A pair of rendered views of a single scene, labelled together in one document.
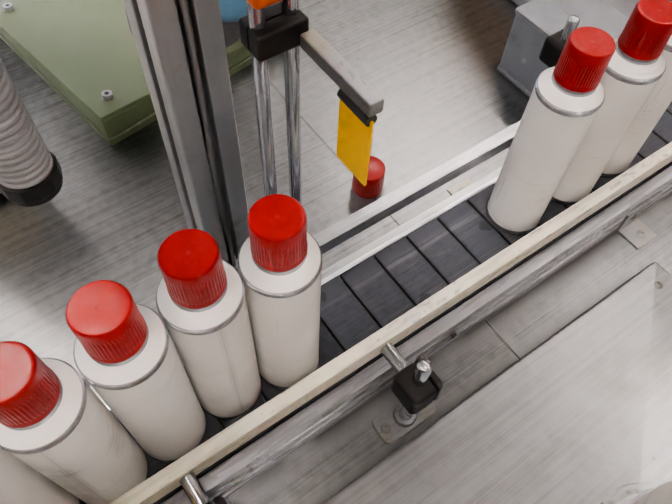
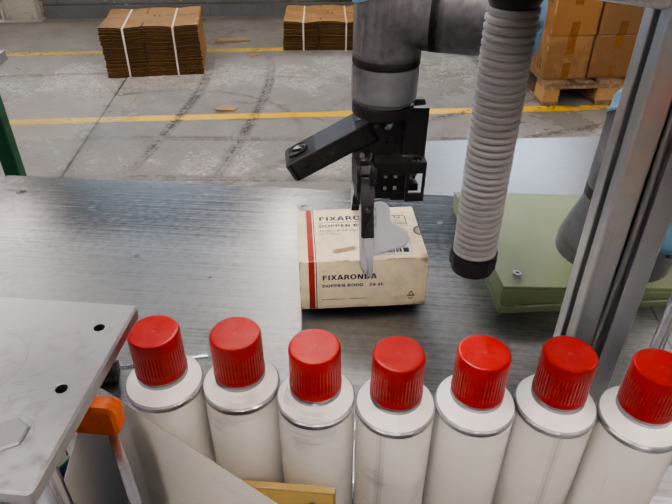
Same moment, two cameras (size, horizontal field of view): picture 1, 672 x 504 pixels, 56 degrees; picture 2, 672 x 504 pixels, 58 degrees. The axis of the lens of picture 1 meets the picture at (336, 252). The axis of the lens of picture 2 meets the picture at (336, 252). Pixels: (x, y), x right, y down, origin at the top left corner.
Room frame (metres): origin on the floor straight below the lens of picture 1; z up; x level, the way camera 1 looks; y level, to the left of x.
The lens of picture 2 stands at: (-0.12, 0.00, 1.34)
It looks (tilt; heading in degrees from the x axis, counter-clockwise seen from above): 35 degrees down; 44
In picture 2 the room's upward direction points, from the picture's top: straight up
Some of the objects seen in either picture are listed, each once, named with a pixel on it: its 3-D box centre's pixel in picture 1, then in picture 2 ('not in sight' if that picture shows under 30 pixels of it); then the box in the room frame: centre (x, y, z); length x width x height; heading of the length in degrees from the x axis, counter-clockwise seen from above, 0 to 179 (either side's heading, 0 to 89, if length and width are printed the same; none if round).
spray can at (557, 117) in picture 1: (546, 140); not in sight; (0.37, -0.17, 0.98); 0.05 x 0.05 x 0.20
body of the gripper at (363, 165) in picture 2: not in sight; (386, 148); (0.40, 0.41, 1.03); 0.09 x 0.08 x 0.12; 138
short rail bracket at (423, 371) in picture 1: (415, 392); not in sight; (0.18, -0.07, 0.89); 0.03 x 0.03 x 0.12; 38
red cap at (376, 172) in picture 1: (368, 176); not in sight; (0.43, -0.03, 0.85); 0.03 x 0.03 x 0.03
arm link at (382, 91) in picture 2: not in sight; (384, 81); (0.40, 0.42, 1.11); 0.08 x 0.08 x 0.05
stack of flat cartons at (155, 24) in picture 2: not in sight; (156, 40); (2.09, 3.83, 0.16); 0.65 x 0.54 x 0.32; 142
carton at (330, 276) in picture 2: not in sight; (358, 255); (0.38, 0.43, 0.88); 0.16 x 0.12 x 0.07; 138
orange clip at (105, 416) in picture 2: not in sight; (97, 409); (-0.05, 0.25, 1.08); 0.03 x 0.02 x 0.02; 128
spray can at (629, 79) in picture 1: (603, 111); not in sight; (0.41, -0.22, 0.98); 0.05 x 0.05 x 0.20
